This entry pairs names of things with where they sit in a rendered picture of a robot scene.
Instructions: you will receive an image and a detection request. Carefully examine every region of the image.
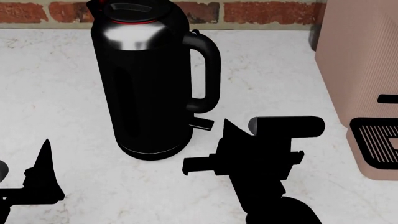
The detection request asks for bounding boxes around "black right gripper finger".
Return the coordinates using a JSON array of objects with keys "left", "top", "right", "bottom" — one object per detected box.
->
[{"left": 220, "top": 118, "right": 255, "bottom": 141}]

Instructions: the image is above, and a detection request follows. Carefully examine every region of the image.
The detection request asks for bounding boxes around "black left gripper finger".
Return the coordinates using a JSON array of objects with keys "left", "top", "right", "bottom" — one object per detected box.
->
[{"left": 33, "top": 138, "right": 56, "bottom": 169}]

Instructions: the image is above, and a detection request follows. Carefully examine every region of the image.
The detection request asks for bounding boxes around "black kettle power lever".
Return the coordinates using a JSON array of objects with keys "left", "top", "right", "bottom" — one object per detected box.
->
[{"left": 188, "top": 116, "right": 215, "bottom": 131}]

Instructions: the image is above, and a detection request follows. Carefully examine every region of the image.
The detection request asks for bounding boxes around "black kettle base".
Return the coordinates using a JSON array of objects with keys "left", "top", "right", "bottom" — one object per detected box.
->
[{"left": 119, "top": 143, "right": 188, "bottom": 162}]

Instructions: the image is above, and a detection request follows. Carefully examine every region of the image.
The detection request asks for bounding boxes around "black electric kettle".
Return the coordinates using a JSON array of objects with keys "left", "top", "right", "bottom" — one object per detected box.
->
[{"left": 86, "top": 0, "right": 222, "bottom": 156}]

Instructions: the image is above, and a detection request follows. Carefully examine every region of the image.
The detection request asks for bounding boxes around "black slotted drip tray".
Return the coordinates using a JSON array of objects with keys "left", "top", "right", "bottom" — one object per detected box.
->
[{"left": 349, "top": 116, "right": 398, "bottom": 169}]

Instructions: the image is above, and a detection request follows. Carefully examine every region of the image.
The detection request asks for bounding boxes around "pink coffee machine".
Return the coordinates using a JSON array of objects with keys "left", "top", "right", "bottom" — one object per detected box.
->
[{"left": 313, "top": 0, "right": 398, "bottom": 182}]

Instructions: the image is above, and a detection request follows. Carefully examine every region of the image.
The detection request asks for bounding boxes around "black coffee machine spout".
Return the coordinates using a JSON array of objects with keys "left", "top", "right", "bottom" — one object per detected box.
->
[{"left": 377, "top": 93, "right": 398, "bottom": 104}]

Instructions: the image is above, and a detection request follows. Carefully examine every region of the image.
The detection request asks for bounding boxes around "black left gripper camera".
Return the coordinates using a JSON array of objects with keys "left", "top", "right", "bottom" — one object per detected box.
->
[{"left": 0, "top": 160, "right": 10, "bottom": 183}]

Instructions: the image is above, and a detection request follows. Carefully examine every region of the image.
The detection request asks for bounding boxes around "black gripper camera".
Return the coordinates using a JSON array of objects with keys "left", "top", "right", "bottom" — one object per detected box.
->
[
  {"left": 248, "top": 115, "right": 326, "bottom": 138},
  {"left": 0, "top": 160, "right": 10, "bottom": 183}
]

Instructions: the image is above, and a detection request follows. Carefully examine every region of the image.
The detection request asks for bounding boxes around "black right gripper camera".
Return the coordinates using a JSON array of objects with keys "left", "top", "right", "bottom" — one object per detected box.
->
[{"left": 248, "top": 115, "right": 326, "bottom": 138}]

